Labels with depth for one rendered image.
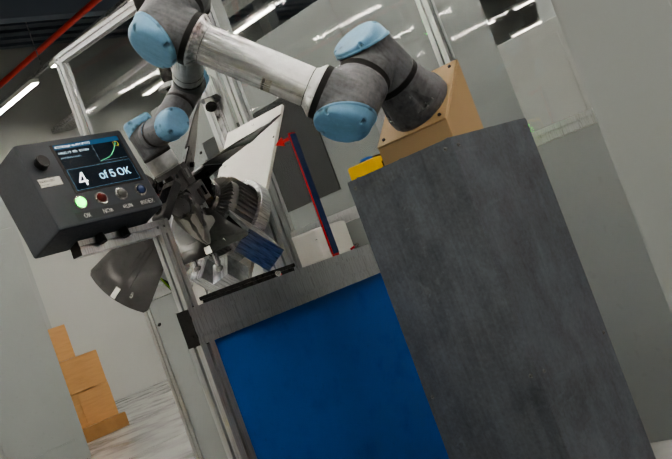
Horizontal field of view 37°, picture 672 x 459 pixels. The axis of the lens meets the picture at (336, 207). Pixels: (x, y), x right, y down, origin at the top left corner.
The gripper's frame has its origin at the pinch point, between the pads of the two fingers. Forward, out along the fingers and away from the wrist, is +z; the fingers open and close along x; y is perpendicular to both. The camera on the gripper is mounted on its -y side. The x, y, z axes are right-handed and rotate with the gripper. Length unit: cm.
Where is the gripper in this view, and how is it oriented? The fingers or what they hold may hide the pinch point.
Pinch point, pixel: (204, 241)
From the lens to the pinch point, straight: 255.1
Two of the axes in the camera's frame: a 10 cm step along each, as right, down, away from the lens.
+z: 5.0, 8.4, 1.9
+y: 4.7, -4.5, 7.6
